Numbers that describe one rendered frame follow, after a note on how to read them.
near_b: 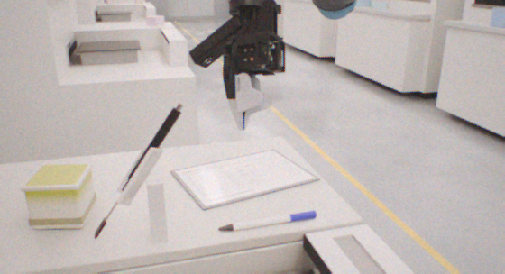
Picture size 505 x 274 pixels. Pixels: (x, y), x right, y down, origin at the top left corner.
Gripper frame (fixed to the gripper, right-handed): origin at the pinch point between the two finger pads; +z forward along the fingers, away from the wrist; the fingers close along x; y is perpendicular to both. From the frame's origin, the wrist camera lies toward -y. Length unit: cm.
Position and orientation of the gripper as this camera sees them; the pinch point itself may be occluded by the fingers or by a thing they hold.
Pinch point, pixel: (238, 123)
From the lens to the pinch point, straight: 72.9
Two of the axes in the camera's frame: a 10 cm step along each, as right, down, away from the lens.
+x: 4.6, 0.7, 8.9
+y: 8.9, -0.3, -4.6
